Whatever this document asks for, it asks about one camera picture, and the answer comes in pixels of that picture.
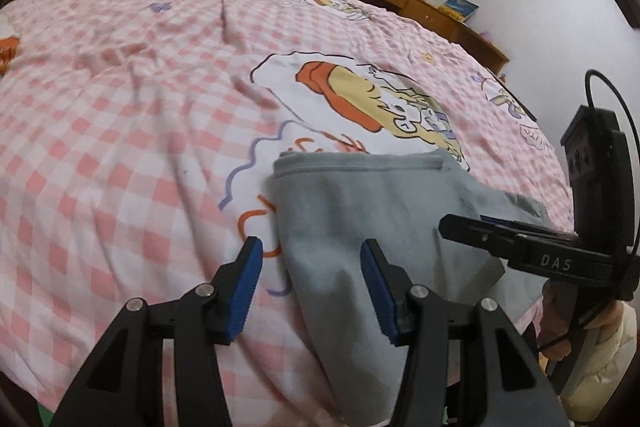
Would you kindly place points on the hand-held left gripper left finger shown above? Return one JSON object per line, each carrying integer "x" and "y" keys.
{"x": 245, "y": 287}

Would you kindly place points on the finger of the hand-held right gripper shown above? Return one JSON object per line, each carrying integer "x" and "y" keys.
{"x": 465, "y": 232}
{"x": 535, "y": 232}

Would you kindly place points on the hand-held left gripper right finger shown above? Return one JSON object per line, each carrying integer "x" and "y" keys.
{"x": 380, "y": 292}

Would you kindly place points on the grey pants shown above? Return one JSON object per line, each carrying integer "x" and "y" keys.
{"x": 340, "y": 217}

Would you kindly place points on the person's right forearm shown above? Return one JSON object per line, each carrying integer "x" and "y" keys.
{"x": 615, "y": 372}

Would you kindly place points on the person's right hand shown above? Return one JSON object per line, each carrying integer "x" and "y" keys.
{"x": 550, "y": 327}

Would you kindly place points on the pink checked printed blanket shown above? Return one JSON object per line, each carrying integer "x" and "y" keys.
{"x": 125, "y": 107}

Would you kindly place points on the blue book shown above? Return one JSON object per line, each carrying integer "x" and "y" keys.
{"x": 460, "y": 7}

